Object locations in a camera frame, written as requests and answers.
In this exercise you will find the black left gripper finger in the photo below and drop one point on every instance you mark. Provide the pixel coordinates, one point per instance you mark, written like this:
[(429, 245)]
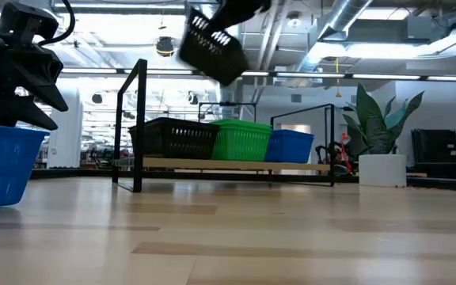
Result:
[(2, 109), (42, 75)]

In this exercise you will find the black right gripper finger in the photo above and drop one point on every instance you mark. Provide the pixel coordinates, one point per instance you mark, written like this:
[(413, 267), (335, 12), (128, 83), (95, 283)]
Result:
[(224, 21)]

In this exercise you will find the blue plastic slotted basket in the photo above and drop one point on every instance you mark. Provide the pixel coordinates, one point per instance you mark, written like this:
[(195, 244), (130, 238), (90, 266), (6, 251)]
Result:
[(291, 146), (6, 166)]

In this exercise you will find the black folded equipment stack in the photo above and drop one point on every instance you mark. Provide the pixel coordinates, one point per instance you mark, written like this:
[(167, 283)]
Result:
[(438, 150)]

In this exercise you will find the ceiling LED light strip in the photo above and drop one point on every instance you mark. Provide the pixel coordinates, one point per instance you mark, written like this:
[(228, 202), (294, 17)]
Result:
[(386, 77), (449, 78), (257, 73), (311, 75), (89, 71)]

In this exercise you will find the black hanging ceiling speaker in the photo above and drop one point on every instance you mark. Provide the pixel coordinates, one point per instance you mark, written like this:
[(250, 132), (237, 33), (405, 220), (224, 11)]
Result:
[(164, 46)]

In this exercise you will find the green plant in white pot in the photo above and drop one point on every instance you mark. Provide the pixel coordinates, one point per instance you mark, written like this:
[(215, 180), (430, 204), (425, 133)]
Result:
[(382, 170)]

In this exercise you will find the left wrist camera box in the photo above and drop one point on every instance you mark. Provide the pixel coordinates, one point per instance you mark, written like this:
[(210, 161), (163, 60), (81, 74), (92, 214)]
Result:
[(26, 21)]

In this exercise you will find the black background metal frame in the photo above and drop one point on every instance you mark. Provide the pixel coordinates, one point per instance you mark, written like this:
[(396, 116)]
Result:
[(228, 103)]

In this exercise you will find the silver round ventilation duct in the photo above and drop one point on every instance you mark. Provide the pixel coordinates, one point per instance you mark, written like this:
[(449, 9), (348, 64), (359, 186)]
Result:
[(343, 16)]

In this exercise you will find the black aluminium rig frame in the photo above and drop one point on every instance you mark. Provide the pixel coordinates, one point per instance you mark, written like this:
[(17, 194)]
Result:
[(73, 174)]

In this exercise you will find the black frame wooden shelf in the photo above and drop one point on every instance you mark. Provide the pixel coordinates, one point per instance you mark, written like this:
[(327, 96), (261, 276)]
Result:
[(232, 163)]

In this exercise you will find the grey rectangular air duct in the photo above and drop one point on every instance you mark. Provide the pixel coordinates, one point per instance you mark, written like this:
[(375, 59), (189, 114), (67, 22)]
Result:
[(430, 29)]

